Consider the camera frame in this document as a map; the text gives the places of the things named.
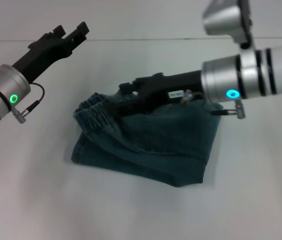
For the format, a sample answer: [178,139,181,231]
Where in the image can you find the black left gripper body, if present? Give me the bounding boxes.
[12,32,75,84]

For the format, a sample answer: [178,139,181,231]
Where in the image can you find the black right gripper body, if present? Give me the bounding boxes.
[134,70,205,114]

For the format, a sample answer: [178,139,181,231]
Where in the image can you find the blue denim shorts with print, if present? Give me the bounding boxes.
[70,91,226,189]

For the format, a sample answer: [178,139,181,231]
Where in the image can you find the white cable label tag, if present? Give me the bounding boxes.
[168,90,185,100]

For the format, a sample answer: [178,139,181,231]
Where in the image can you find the thin grey cable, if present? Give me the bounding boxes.
[25,83,46,112]

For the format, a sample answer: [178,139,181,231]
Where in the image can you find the silver elbow cable connector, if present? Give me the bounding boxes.
[11,106,30,124]
[224,99,247,120]

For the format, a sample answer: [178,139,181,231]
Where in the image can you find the silver camera mount bracket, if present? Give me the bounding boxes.
[238,42,260,99]

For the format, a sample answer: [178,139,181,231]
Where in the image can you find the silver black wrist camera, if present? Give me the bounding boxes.
[202,0,255,49]

